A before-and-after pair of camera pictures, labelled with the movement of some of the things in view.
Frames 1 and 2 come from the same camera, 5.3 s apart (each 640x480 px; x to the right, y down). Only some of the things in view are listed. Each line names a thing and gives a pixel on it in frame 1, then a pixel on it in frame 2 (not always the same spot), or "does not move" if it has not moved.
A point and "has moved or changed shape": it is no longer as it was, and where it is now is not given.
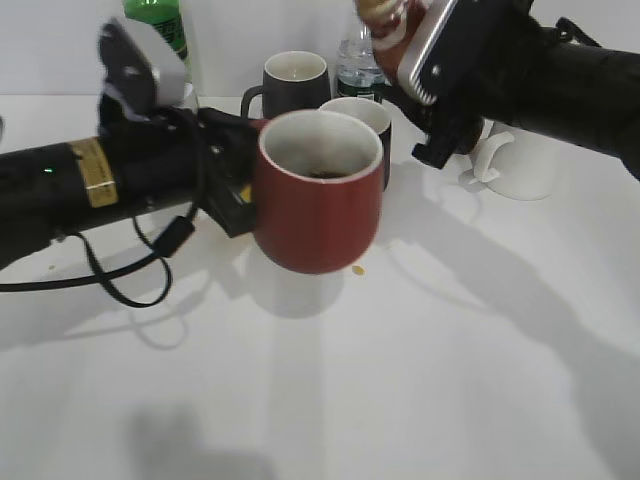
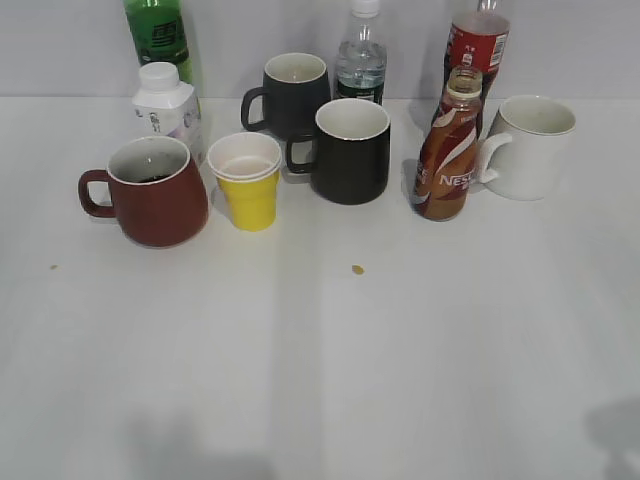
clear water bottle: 360,73 does not move
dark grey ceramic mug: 292,80 does not move
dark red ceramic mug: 319,175 has moved or changed shape
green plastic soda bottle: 167,17 does not move
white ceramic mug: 515,164 does not move
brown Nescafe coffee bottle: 391,25 → 448,153
